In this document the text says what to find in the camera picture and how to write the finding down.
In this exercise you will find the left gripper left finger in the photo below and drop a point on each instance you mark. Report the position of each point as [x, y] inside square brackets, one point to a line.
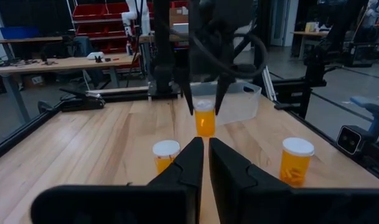
[114, 205]

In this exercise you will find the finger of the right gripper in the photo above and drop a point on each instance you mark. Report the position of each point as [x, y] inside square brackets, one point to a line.
[186, 90]
[223, 90]

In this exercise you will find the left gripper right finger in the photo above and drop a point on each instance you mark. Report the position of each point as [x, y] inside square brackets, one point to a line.
[270, 205]

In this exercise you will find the large orange pill bottle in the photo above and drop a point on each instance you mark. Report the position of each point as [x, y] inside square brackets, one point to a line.
[295, 168]
[165, 147]
[204, 124]

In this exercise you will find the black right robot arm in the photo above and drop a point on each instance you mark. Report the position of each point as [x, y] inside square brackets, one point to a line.
[162, 40]

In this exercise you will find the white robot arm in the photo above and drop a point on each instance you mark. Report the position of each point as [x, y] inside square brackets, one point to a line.
[136, 12]

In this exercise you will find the clear plastic bin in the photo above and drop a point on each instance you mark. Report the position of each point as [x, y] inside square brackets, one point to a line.
[239, 105]

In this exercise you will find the blue storage bin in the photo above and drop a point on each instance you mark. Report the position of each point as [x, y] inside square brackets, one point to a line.
[19, 32]

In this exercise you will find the cardboard box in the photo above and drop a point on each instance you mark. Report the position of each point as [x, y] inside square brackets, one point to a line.
[176, 14]

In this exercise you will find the small wooden table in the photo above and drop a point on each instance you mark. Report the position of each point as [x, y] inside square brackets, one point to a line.
[307, 33]

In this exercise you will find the black bar clamp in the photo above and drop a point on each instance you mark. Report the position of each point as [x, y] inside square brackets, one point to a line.
[80, 101]

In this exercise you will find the red storage shelf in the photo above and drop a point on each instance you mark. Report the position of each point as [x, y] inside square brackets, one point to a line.
[96, 18]

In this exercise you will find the wooden workbench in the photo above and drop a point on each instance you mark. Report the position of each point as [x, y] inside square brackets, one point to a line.
[61, 63]

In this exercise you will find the blue chair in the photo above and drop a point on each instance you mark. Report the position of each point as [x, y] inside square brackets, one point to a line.
[371, 107]

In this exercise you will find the black camera box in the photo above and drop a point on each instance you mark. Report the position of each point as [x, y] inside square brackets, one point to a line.
[349, 140]

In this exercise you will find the black aluminium table frame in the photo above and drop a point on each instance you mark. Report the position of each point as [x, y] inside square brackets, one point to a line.
[8, 143]

